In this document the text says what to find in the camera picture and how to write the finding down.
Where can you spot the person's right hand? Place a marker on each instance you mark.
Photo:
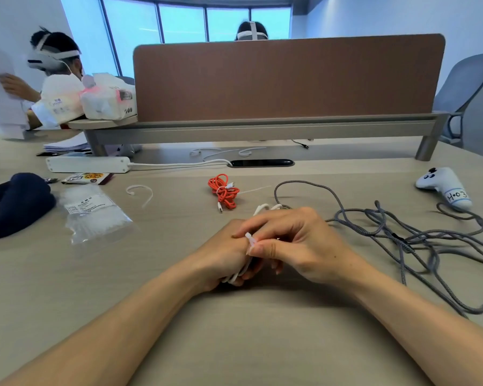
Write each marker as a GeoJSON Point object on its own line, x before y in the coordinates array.
{"type": "Point", "coordinates": [310, 245]}

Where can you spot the person's left hand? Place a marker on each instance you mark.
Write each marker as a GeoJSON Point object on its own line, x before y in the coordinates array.
{"type": "Point", "coordinates": [213, 265]}

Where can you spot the person's left forearm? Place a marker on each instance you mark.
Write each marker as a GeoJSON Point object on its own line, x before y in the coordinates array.
{"type": "Point", "coordinates": [104, 341]}

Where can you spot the person's right forearm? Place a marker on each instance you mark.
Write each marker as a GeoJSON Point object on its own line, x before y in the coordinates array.
{"type": "Point", "coordinates": [426, 337]}

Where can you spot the grey metal desk shelf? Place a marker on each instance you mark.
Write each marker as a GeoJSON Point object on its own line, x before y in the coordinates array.
{"type": "Point", "coordinates": [265, 131]}

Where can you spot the small white rounded object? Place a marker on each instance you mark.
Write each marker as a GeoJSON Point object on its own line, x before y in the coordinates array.
{"type": "Point", "coordinates": [129, 150]}

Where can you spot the white labelled hand controller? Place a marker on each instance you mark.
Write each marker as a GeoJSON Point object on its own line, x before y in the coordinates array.
{"type": "Point", "coordinates": [442, 186]}

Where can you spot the white printed snack packet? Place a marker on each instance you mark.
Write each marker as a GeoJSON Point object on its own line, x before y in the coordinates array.
{"type": "Point", "coordinates": [86, 178]}

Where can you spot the white power strip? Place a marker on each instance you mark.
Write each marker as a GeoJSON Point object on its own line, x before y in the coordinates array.
{"type": "Point", "coordinates": [88, 164]}

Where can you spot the brown desk divider panel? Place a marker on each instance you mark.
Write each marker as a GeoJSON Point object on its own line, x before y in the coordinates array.
{"type": "Point", "coordinates": [290, 76]}

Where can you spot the small purple candy wrapper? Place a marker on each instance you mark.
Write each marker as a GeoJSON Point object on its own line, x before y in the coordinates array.
{"type": "Point", "coordinates": [51, 180]}

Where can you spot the round beige shelf board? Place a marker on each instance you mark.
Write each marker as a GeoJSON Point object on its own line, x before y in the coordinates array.
{"type": "Point", "coordinates": [94, 123]}

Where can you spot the black flat tablet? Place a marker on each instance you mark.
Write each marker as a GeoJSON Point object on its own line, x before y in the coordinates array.
{"type": "Point", "coordinates": [62, 153]}

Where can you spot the white tissue pack pink label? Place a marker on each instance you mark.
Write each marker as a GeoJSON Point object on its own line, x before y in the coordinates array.
{"type": "Point", "coordinates": [104, 102]}

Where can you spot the grey office chair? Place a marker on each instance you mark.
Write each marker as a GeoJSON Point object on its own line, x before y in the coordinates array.
{"type": "Point", "coordinates": [467, 76]}
{"type": "Point", "coordinates": [126, 79]}

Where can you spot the navy baseball cap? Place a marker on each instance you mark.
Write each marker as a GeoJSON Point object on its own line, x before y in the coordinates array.
{"type": "Point", "coordinates": [16, 205]}

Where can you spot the white head-mounted headset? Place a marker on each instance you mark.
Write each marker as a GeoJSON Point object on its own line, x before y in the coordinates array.
{"type": "Point", "coordinates": [44, 62]}
{"type": "Point", "coordinates": [252, 35]}

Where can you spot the large glass window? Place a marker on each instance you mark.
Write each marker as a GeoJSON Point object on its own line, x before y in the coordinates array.
{"type": "Point", "coordinates": [137, 28]}

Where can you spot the white paper sheets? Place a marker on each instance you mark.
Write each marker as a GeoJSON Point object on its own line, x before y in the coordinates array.
{"type": "Point", "coordinates": [0, 104]}

